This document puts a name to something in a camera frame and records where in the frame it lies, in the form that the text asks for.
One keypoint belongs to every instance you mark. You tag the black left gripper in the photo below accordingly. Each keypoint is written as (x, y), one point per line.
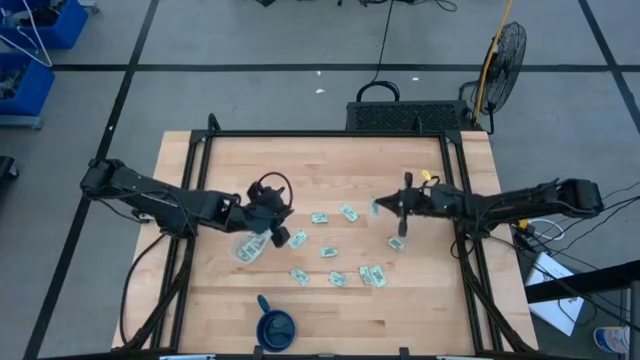
(265, 212)

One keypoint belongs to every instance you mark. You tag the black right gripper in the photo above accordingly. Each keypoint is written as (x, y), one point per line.
(422, 200)

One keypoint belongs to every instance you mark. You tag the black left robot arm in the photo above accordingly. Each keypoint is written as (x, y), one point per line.
(150, 192)

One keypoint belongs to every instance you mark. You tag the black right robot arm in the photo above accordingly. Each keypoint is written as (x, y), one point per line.
(525, 200)

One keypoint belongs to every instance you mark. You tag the yellow tag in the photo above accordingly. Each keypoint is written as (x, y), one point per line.
(426, 175)

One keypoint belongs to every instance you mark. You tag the clear plastic container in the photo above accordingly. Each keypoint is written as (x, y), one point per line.
(236, 250)

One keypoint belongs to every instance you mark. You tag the black perforated case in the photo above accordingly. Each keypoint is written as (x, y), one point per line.
(405, 116)

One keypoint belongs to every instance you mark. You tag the dark blue mug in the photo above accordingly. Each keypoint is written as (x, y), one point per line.
(275, 330)

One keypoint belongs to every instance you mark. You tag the yellow connector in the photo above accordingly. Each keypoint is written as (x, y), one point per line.
(522, 225)

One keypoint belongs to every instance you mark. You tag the black floor fan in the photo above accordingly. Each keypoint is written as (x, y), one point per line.
(502, 65)

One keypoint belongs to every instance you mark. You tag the white paper booklet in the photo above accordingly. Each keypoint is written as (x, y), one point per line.
(557, 315)

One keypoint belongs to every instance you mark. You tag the black beam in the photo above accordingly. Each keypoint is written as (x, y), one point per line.
(585, 282)

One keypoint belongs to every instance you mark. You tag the white plastic bottle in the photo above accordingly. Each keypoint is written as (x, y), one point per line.
(610, 340)

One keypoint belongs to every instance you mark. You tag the blue storage bin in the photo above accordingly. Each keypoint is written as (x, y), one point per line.
(37, 90)
(70, 30)

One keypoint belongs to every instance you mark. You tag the grey pallet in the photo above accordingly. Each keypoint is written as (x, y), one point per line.
(20, 121)

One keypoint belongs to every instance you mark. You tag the black floor object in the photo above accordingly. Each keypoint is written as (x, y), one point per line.
(6, 167)

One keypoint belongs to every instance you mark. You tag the black metal table frame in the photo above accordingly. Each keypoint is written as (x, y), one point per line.
(320, 133)

